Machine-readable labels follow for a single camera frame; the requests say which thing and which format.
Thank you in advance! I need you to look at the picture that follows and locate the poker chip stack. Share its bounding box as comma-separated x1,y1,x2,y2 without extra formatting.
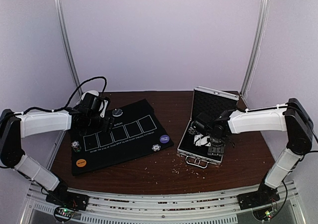
71,141,81,153
152,144,161,151

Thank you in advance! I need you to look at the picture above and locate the white dealer button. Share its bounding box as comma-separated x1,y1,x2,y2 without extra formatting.
112,108,123,117

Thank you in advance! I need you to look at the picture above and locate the aluminium poker case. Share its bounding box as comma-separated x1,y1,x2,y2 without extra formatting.
177,86,239,169

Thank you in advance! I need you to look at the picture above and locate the orange big blind button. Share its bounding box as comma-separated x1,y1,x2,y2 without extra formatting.
76,159,87,168

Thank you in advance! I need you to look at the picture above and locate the black poker mat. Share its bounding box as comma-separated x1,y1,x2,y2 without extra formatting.
69,99,174,176

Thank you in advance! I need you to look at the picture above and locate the purple small blind button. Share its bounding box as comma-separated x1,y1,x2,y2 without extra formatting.
159,135,170,144

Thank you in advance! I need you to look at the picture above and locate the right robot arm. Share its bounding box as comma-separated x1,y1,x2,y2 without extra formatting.
204,98,315,205

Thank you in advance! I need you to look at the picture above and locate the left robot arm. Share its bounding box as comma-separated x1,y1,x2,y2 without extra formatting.
0,108,114,206

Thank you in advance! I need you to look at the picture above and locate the orange white bowl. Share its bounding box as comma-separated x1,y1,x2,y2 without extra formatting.
81,90,99,99

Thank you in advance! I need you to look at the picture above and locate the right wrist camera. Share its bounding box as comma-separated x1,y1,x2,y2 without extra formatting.
192,112,214,134

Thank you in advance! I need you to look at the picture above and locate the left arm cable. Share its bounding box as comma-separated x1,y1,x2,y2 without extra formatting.
63,76,107,110

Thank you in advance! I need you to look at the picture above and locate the left aluminium frame post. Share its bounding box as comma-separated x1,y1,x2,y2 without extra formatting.
54,0,80,87

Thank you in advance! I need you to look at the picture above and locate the aluminium frame post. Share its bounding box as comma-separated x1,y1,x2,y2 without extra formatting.
240,0,270,99
54,0,80,87

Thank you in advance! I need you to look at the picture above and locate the right aluminium frame post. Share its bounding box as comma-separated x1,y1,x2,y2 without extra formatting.
240,0,270,99

